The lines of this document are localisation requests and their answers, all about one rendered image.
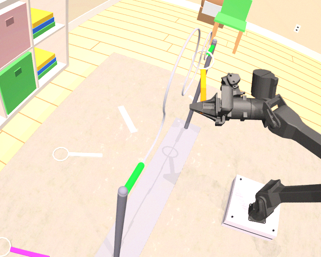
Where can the white flat strip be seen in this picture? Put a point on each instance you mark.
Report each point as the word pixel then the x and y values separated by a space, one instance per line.
pixel 127 119

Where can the white hoop with orange handle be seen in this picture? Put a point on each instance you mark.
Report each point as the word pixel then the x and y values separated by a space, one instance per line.
pixel 203 78

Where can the magenta handle with white loop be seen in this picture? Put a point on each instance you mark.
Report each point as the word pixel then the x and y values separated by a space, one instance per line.
pixel 20 251

